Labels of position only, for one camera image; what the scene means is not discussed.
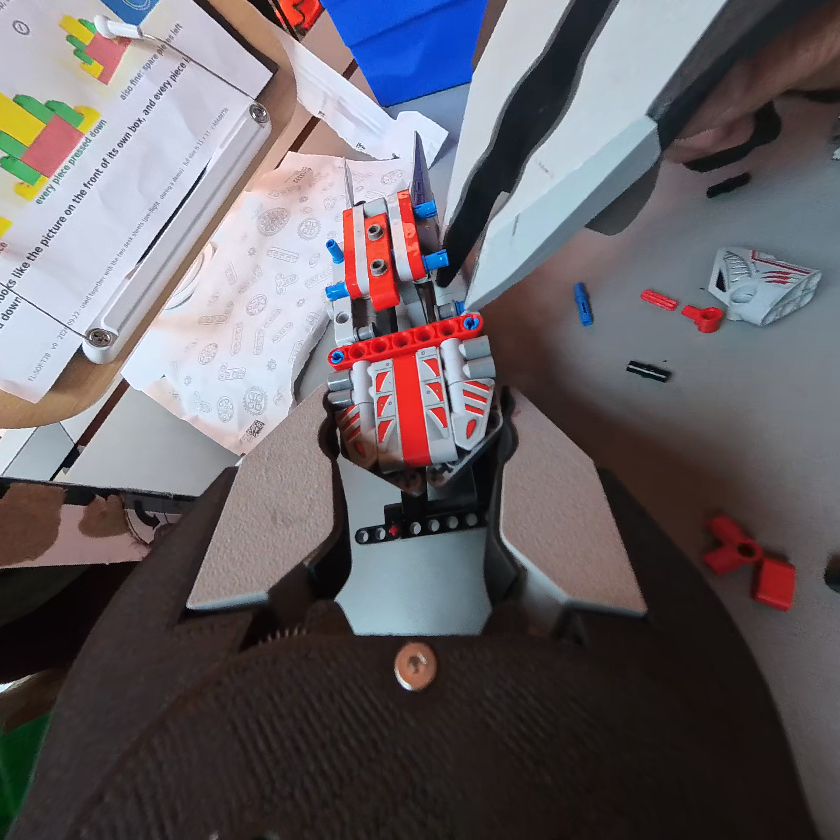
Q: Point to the white page holder bar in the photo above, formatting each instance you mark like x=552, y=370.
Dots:
x=184, y=229

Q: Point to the thin red lego axle pin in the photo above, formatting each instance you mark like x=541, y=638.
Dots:
x=659, y=299

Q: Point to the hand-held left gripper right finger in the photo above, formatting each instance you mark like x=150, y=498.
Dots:
x=558, y=518

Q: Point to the thick red lego connector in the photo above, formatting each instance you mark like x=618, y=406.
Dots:
x=705, y=319

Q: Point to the printed instruction sheet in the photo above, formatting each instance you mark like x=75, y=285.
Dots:
x=131, y=164

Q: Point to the black lego pin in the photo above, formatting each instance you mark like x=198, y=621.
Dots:
x=728, y=185
x=648, y=371

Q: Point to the white red-striped lego panel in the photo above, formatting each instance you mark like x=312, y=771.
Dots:
x=761, y=295

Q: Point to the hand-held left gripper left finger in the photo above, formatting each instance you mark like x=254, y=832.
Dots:
x=275, y=512

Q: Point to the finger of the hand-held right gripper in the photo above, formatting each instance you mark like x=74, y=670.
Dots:
x=505, y=79
x=590, y=164

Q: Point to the brown board document stand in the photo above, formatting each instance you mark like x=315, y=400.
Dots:
x=292, y=92

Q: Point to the white patterned paper bag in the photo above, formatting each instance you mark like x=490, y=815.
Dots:
x=262, y=315

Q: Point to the red plastic container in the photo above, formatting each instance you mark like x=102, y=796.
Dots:
x=295, y=12

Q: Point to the green plastic bin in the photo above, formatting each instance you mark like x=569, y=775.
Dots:
x=19, y=774

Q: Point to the red grey lego car model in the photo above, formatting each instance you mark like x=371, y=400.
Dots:
x=413, y=400

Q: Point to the white paper slip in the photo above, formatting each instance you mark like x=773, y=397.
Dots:
x=341, y=98

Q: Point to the blue plastic bin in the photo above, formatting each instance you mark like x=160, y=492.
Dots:
x=407, y=46

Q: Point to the blue lego pin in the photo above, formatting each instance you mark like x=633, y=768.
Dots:
x=583, y=305

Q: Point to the person's right hand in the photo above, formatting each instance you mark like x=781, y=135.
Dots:
x=800, y=59

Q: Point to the red lego angle connector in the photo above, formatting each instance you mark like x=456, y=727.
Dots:
x=774, y=584

